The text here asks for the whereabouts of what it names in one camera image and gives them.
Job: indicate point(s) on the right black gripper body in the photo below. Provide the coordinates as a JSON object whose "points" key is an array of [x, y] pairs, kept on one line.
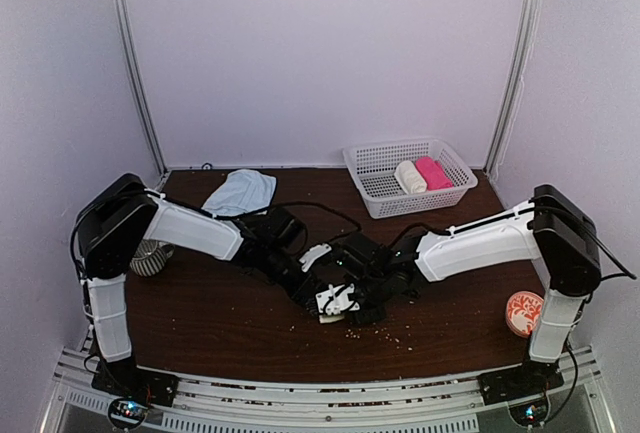
{"points": [[377, 293]]}

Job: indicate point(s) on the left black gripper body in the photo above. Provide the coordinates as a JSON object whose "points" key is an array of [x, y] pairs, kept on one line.
{"points": [[296, 289]]}

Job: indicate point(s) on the light blue towel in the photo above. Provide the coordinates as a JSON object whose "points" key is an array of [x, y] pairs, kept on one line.
{"points": [[244, 191]]}

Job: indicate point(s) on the green patterned towel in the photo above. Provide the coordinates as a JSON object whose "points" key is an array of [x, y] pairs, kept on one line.
{"points": [[330, 319]]}

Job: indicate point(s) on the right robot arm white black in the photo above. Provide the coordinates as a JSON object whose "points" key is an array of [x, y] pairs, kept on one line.
{"points": [[548, 227]]}

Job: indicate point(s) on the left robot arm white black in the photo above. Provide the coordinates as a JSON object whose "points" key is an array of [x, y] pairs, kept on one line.
{"points": [[238, 223]]}

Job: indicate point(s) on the rolled white towel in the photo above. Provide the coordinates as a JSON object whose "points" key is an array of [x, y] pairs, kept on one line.
{"points": [[409, 178]]}

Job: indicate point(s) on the white plastic basket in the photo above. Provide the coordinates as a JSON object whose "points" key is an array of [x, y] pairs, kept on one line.
{"points": [[372, 167]]}

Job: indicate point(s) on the rolled pink towel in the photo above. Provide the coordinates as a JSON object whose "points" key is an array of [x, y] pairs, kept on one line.
{"points": [[433, 174]]}

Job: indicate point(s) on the red patterned bowl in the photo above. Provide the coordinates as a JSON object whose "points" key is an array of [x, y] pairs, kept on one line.
{"points": [[522, 312]]}

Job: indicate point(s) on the striped ceramic mug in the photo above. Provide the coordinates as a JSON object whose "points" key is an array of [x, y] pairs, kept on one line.
{"points": [[151, 257]]}

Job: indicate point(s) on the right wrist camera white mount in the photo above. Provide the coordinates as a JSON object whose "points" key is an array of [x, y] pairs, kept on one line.
{"points": [[336, 301]]}

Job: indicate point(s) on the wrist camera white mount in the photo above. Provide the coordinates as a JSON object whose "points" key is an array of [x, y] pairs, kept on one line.
{"points": [[336, 301], [312, 255]]}

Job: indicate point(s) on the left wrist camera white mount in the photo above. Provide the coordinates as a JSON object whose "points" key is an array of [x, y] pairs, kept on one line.
{"points": [[312, 255]]}

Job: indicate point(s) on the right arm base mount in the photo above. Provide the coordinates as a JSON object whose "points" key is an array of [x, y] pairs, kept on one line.
{"points": [[531, 377]]}

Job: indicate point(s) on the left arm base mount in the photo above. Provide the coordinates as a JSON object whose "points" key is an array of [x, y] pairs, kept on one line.
{"points": [[135, 383]]}

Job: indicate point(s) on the right aluminium frame post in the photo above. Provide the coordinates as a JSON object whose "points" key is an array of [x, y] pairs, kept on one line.
{"points": [[525, 36]]}

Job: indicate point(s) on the aluminium frame post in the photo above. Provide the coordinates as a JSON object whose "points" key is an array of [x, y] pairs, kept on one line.
{"points": [[137, 86], [525, 36]]}

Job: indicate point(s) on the left aluminium frame post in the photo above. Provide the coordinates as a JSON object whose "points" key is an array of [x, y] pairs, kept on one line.
{"points": [[137, 86]]}

